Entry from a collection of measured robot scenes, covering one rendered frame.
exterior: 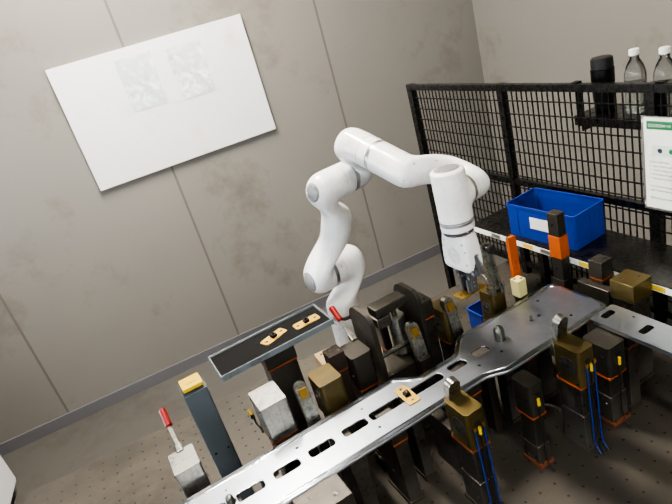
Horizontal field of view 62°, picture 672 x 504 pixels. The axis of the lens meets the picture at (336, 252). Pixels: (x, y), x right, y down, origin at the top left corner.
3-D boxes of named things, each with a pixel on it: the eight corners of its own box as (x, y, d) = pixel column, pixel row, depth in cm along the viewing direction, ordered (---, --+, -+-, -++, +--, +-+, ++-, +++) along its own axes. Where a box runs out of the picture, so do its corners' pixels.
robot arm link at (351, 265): (322, 315, 208) (305, 257, 198) (359, 292, 217) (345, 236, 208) (341, 324, 198) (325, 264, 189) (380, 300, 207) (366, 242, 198)
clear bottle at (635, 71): (639, 115, 180) (636, 51, 172) (621, 114, 186) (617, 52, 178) (652, 108, 182) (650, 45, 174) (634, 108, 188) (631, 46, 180)
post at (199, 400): (235, 509, 175) (183, 399, 157) (228, 494, 181) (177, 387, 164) (257, 496, 177) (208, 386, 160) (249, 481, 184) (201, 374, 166)
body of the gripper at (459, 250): (433, 228, 143) (441, 266, 147) (460, 236, 134) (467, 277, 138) (455, 216, 145) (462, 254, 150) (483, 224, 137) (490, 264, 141)
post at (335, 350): (362, 459, 179) (329, 358, 163) (355, 450, 183) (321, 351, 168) (375, 451, 181) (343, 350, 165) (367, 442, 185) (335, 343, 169)
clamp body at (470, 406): (493, 525, 147) (471, 424, 133) (464, 497, 157) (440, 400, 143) (512, 511, 149) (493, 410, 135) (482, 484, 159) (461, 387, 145)
